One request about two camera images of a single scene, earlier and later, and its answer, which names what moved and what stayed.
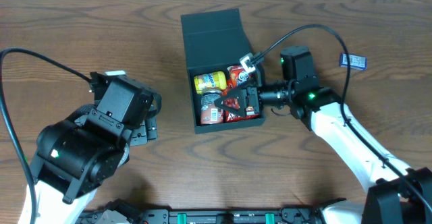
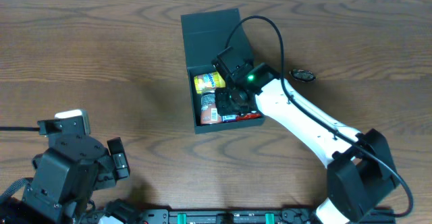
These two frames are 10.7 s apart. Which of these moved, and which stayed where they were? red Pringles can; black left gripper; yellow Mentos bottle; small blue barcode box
Moved: small blue barcode box; black left gripper
Stayed: red Pringles can; yellow Mentos bottle
